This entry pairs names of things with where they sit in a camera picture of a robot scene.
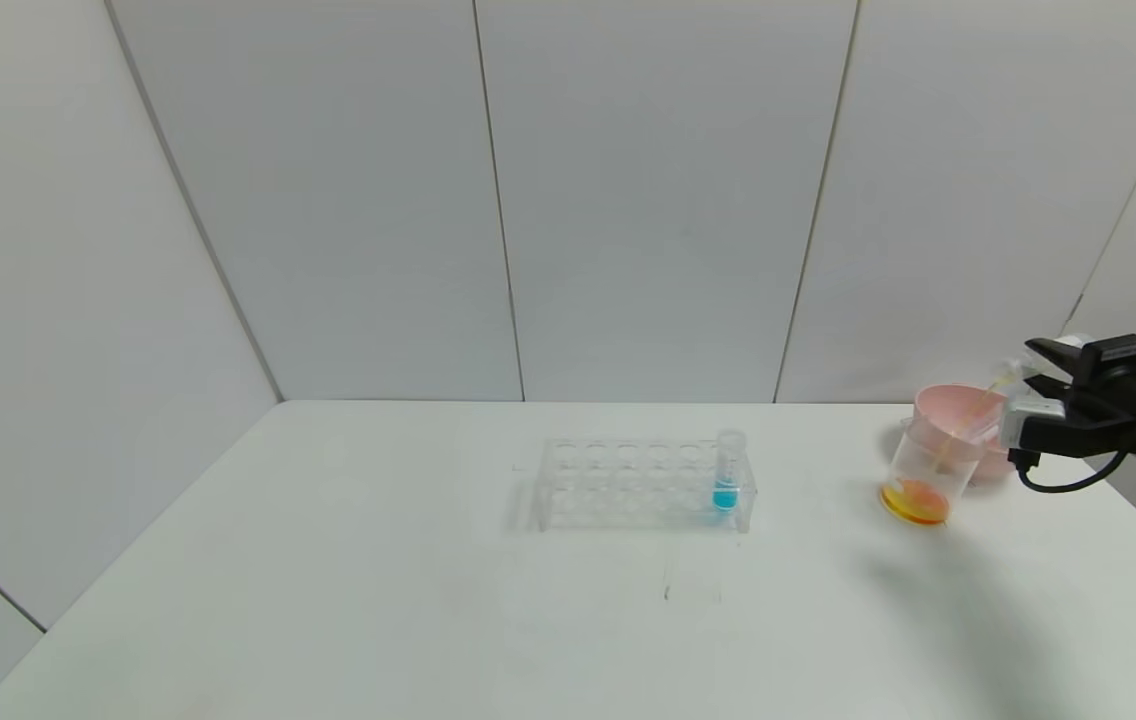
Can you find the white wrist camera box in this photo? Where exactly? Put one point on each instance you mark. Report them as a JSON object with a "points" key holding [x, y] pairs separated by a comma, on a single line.
{"points": [[1028, 420]]}

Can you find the clear acrylic test tube rack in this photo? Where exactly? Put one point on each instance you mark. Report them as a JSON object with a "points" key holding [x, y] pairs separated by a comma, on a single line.
{"points": [[618, 490]]}

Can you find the tube with yellow pigment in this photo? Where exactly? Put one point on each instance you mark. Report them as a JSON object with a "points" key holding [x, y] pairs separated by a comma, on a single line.
{"points": [[1020, 375]]}

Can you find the pink plastic bowl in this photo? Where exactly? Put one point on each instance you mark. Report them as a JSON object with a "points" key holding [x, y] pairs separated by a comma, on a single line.
{"points": [[958, 410]]}

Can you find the tube with blue pigment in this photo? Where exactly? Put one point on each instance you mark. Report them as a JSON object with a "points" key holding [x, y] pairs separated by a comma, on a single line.
{"points": [[726, 495]]}

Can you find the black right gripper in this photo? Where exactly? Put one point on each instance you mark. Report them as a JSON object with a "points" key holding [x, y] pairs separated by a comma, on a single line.
{"points": [[1078, 362]]}

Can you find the clear glass beaker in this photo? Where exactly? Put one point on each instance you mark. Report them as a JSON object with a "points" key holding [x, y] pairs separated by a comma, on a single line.
{"points": [[923, 480]]}

